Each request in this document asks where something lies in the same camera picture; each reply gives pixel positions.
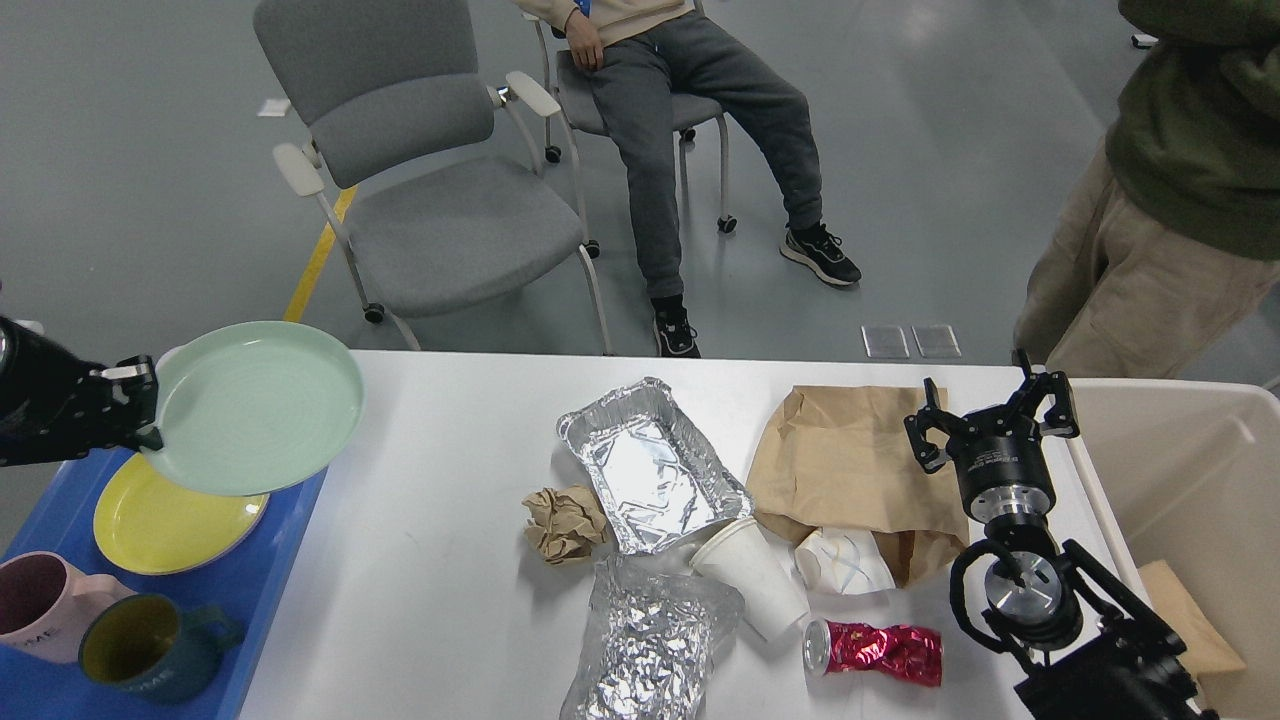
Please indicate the crushed white paper cup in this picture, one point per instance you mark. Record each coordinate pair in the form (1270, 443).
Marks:
(842, 561)

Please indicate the brown paper in bin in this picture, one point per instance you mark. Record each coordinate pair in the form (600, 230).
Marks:
(1208, 653)

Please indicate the crumpled brown paper ball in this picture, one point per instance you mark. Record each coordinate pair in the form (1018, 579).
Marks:
(566, 524)

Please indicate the occupied grey chair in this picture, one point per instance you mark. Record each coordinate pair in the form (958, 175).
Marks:
(571, 89)

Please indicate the light green plate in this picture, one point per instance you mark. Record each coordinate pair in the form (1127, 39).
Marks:
(255, 407)

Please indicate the empty grey chair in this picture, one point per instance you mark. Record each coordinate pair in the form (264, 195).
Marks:
(380, 83)

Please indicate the yellow plate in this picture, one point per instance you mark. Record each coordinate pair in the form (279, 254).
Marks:
(149, 525)

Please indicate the crumpled aluminium foil sheet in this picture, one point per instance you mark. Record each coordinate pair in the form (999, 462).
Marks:
(649, 645)

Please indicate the standing person green hoodie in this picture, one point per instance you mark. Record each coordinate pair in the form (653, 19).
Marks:
(1169, 238)

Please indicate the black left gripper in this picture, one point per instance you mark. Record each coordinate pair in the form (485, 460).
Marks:
(57, 407)

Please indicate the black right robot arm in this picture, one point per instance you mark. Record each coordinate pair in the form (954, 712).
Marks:
(1091, 649)

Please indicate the blue plastic tray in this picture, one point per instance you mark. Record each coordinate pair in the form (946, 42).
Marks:
(246, 584)

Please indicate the beige plastic bin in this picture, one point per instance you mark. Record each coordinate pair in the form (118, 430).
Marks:
(1191, 472)

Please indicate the brown paper bag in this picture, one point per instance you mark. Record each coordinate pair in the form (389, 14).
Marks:
(838, 458)

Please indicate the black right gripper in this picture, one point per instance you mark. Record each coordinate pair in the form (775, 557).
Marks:
(1003, 474)

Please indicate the crushed red can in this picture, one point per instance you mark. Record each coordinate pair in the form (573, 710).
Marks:
(910, 653)

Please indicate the teal mug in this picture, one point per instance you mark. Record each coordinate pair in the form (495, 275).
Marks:
(150, 648)

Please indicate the aluminium foil tray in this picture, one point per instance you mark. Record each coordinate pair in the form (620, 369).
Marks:
(657, 477)

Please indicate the metal floor plates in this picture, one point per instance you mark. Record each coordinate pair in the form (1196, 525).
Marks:
(894, 342)

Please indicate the pink mug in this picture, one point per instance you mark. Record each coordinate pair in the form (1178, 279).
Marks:
(47, 605)

